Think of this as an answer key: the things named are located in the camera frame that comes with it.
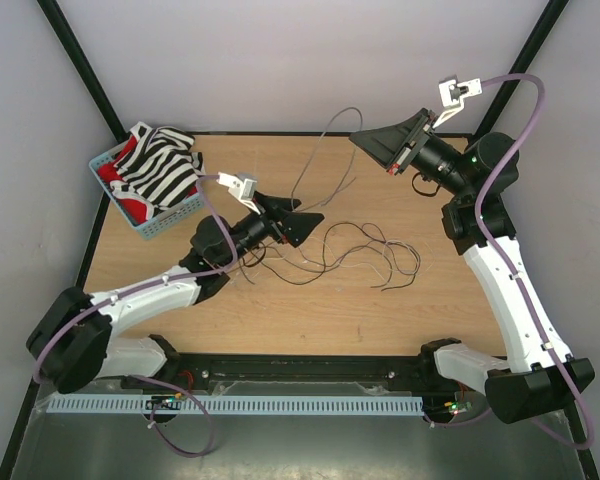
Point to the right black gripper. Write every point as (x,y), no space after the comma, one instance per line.
(392,145)

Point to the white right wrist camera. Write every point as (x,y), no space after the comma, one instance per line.
(453,95)

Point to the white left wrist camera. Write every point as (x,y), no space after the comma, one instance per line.
(242,187)

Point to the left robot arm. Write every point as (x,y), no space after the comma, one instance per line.
(80,338)

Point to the light blue slotted cable duct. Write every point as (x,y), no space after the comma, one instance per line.
(237,405)

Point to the red cloth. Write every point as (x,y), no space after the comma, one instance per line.
(139,209)

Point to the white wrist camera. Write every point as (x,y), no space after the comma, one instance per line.
(242,187)
(453,95)

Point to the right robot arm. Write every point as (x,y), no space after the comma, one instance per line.
(535,376)

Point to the zebra striped cloth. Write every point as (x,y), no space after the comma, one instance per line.
(164,167)

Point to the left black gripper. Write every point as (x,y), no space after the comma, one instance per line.
(297,225)

